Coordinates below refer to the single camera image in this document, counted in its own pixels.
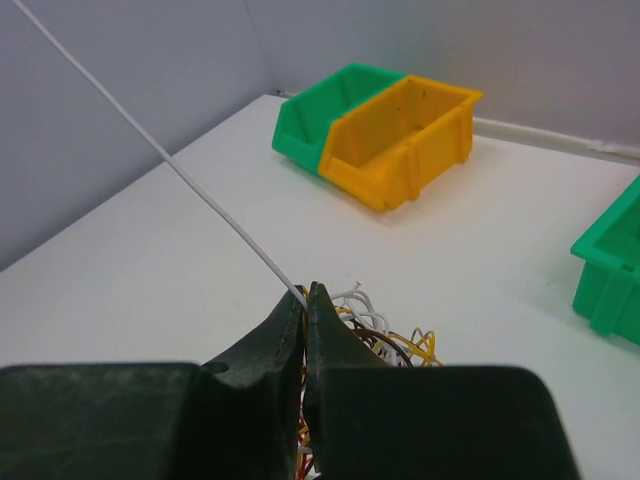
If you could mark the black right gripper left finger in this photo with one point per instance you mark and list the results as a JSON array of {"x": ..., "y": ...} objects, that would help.
[{"x": 233, "y": 417}]

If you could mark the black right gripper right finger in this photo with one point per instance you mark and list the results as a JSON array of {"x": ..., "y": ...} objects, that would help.
[{"x": 370, "y": 420}]

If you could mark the green plastic bin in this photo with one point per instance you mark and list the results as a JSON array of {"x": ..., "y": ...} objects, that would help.
[
  {"x": 607, "y": 294},
  {"x": 304, "y": 120}
]

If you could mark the yellow plastic bin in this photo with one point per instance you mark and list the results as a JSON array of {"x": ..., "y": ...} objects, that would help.
[{"x": 385, "y": 151}]

